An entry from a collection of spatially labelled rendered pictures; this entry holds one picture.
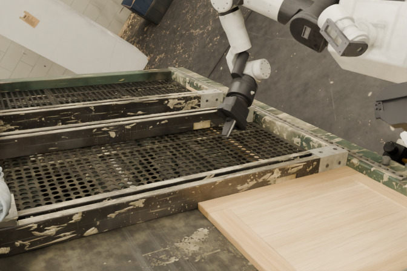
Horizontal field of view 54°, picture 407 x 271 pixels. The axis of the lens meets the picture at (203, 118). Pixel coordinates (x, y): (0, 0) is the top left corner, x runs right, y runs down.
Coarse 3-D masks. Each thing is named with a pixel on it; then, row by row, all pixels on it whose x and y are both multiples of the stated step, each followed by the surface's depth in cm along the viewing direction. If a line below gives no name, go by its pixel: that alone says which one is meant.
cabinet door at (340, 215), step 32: (256, 192) 114; (288, 192) 115; (320, 192) 117; (352, 192) 117; (384, 192) 118; (224, 224) 98; (256, 224) 100; (288, 224) 100; (320, 224) 101; (352, 224) 102; (384, 224) 102; (256, 256) 87; (288, 256) 88; (320, 256) 89; (352, 256) 89; (384, 256) 90
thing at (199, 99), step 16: (144, 96) 182; (160, 96) 185; (176, 96) 185; (192, 96) 188; (208, 96) 193; (0, 112) 153; (16, 112) 154; (32, 112) 155; (48, 112) 158; (64, 112) 161; (80, 112) 164; (96, 112) 168; (112, 112) 171; (128, 112) 175; (144, 112) 179; (160, 112) 183; (0, 128) 151; (16, 128) 154; (32, 128) 157
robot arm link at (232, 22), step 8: (232, 8) 125; (224, 16) 126; (232, 16) 126; (240, 16) 127; (224, 24) 128; (232, 24) 126; (240, 24) 127; (232, 32) 128; (240, 32) 128; (232, 40) 129; (240, 40) 128; (248, 40) 130
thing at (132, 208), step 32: (288, 160) 125; (320, 160) 127; (128, 192) 101; (160, 192) 101; (192, 192) 106; (224, 192) 111; (0, 224) 84; (32, 224) 87; (64, 224) 90; (96, 224) 94; (128, 224) 99; (0, 256) 85
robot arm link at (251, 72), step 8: (240, 56) 131; (248, 56) 132; (240, 64) 129; (248, 64) 132; (256, 64) 130; (264, 64) 131; (232, 72) 129; (240, 72) 128; (248, 72) 130; (256, 72) 130; (264, 72) 130; (232, 80) 131; (240, 80) 128; (248, 80) 128; (256, 80) 132; (256, 88) 130
